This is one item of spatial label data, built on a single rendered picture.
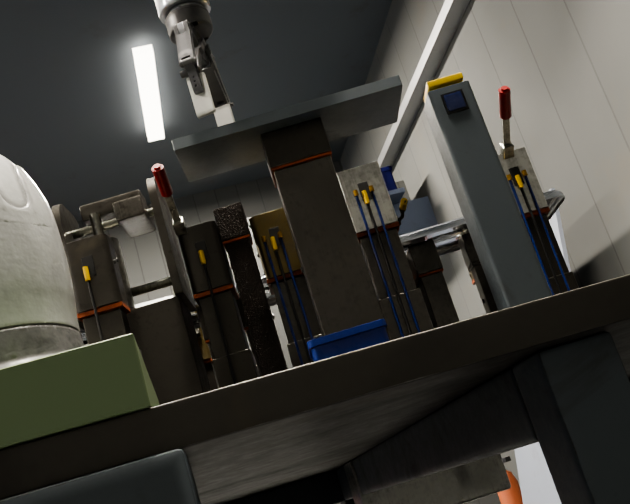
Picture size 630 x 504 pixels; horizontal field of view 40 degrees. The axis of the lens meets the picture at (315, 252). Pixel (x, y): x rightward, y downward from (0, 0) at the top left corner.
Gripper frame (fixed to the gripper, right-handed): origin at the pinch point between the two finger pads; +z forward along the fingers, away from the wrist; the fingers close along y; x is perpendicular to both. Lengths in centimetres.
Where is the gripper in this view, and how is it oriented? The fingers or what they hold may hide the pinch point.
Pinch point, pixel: (217, 121)
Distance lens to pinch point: 140.9
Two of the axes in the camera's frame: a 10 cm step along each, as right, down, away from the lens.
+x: -9.3, 3.3, 1.3
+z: 2.9, 9.2, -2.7
